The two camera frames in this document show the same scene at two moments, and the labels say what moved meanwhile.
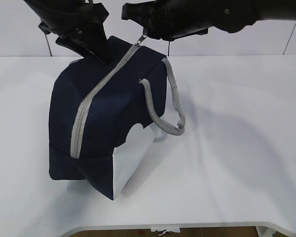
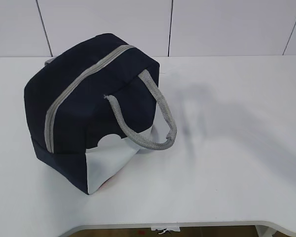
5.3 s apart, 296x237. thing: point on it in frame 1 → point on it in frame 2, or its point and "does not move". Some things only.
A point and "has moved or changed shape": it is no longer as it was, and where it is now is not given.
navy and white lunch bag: [102, 116] has moved or changed shape
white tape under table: [164, 230] does not move
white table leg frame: [262, 231] does not move
